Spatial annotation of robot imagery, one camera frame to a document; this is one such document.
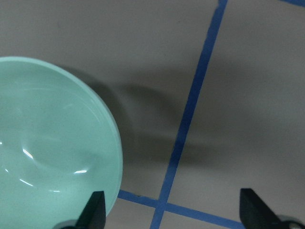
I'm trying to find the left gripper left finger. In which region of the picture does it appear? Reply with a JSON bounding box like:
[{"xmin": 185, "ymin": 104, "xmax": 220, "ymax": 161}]
[{"xmin": 53, "ymin": 191, "xmax": 106, "ymax": 229}]

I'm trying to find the brown paper mat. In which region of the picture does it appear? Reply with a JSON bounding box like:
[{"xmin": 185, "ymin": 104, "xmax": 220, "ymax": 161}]
[{"xmin": 0, "ymin": 0, "xmax": 305, "ymax": 229}]

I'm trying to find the green bowl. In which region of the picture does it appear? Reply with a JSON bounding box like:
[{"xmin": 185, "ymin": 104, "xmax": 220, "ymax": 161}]
[{"xmin": 0, "ymin": 57, "xmax": 123, "ymax": 229}]

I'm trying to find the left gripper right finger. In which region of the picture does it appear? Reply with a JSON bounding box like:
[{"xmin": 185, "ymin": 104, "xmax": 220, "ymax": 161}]
[{"xmin": 239, "ymin": 188, "xmax": 305, "ymax": 229}]

